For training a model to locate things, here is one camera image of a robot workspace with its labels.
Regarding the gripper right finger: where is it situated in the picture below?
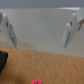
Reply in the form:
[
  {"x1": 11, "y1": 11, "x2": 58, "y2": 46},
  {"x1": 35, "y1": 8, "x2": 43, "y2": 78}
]
[{"x1": 62, "y1": 7, "x2": 84, "y2": 49}]

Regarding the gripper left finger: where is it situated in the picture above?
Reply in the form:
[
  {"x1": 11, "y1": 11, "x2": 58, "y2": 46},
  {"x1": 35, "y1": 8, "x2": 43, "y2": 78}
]
[{"x1": 0, "y1": 12, "x2": 19, "y2": 49}]

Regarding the pink block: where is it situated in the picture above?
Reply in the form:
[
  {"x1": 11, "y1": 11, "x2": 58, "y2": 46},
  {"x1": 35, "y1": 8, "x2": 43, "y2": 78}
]
[{"x1": 31, "y1": 78, "x2": 42, "y2": 84}]

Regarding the black drawer handle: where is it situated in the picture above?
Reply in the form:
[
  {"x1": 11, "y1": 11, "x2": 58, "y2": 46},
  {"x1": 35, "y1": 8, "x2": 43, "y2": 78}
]
[{"x1": 0, "y1": 50, "x2": 9, "y2": 73}]

